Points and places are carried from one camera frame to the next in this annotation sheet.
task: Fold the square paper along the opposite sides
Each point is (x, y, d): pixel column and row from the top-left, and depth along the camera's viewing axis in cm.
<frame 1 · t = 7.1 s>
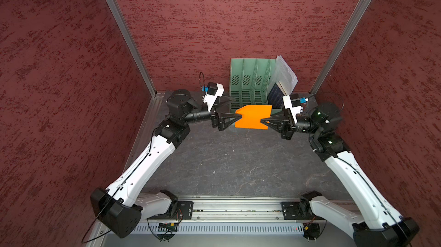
left hand: (235, 110, 59), fingers open
right hand: (259, 124, 58), fingers closed
white paper sheets: (282, 73, 101), point 24 cm above the table
dark blue notebook: (275, 94, 106), point 13 cm above the table

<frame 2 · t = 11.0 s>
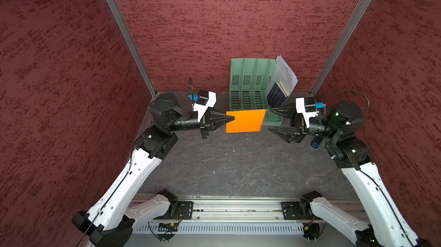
left hand: (230, 121, 52), fingers closed
right hand: (267, 121, 54), fingers open
the named things where they were.

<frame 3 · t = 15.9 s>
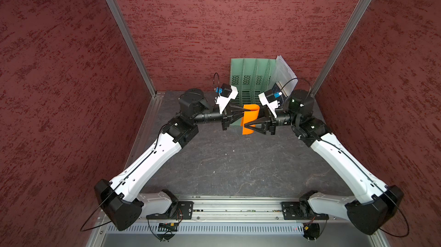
left hand: (246, 114, 58), fingers closed
right hand: (244, 125, 60), fingers open
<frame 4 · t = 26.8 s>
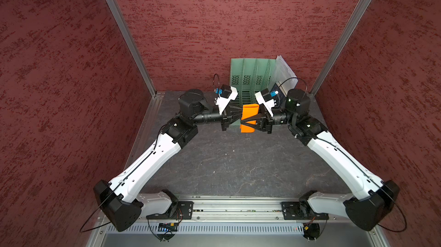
left hand: (245, 114, 58), fingers closed
right hand: (240, 124, 60), fingers closed
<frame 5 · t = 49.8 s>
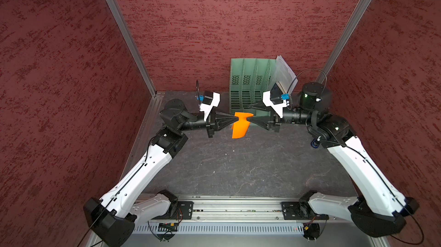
left hand: (235, 121, 55), fingers closed
right hand: (248, 115, 56), fingers open
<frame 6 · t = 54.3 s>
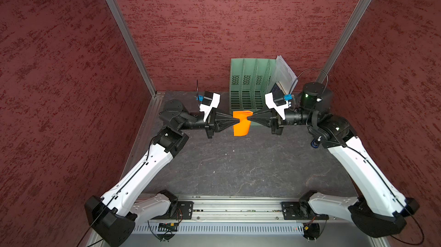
left hand: (236, 123, 53), fingers closed
right hand: (248, 119, 54), fingers closed
